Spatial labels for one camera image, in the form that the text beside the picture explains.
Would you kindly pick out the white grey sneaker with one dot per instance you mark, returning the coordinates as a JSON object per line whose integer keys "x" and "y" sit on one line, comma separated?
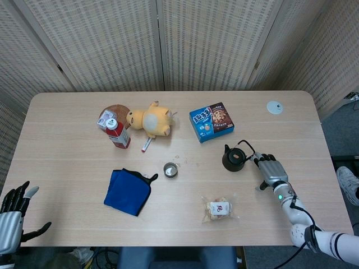
{"x": 346, "y": 182}

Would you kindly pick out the yellow plush toy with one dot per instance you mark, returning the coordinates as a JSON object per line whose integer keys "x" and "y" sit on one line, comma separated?
{"x": 152, "y": 120}

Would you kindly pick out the woven folding screen panel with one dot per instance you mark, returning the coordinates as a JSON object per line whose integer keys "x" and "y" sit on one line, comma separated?
{"x": 8, "y": 140}
{"x": 28, "y": 56}
{"x": 106, "y": 42}
{"x": 277, "y": 50}
{"x": 336, "y": 56}
{"x": 213, "y": 42}

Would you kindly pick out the white round table grommet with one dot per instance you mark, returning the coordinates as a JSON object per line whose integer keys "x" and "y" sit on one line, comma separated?
{"x": 273, "y": 107}

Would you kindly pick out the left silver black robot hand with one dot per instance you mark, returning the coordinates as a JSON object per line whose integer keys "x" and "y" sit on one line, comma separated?
{"x": 9, "y": 227}

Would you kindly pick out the white power strip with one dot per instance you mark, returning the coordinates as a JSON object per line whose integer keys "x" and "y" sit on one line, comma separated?
{"x": 354, "y": 97}

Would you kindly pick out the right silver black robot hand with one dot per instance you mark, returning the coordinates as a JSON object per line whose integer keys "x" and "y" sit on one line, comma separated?
{"x": 273, "y": 172}

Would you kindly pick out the red NFC juice bottle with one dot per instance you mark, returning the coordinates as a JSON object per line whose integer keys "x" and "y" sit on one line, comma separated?
{"x": 119, "y": 137}

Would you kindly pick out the clear snack bag white label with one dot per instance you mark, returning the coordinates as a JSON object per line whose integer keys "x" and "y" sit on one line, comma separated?
{"x": 217, "y": 208}

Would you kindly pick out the blue cloth with black trim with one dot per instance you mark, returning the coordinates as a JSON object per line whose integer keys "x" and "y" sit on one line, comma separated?
{"x": 126, "y": 193}

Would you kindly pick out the blue cookie box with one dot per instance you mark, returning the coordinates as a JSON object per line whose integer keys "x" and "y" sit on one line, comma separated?
{"x": 210, "y": 123}

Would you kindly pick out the red and white marker pen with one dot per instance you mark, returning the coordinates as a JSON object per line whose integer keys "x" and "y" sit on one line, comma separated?
{"x": 146, "y": 145}

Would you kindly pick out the round brown bread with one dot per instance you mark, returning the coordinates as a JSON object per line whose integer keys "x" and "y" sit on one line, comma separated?
{"x": 119, "y": 110}

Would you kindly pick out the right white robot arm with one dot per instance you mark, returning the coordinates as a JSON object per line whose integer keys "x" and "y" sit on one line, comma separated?
{"x": 291, "y": 213}

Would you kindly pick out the black cast iron teapot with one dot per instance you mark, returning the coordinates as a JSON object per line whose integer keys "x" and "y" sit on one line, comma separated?
{"x": 232, "y": 164}

